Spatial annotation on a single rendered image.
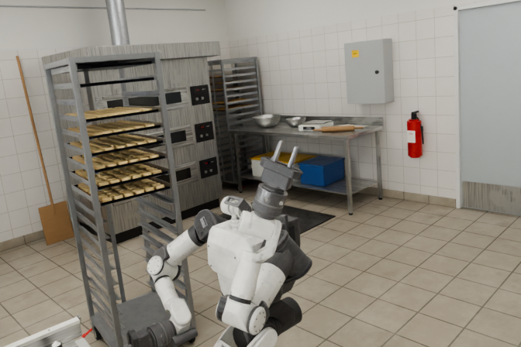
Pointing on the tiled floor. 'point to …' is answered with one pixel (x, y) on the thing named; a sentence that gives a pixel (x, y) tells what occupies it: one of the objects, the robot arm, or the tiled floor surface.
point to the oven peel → (63, 225)
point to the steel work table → (348, 187)
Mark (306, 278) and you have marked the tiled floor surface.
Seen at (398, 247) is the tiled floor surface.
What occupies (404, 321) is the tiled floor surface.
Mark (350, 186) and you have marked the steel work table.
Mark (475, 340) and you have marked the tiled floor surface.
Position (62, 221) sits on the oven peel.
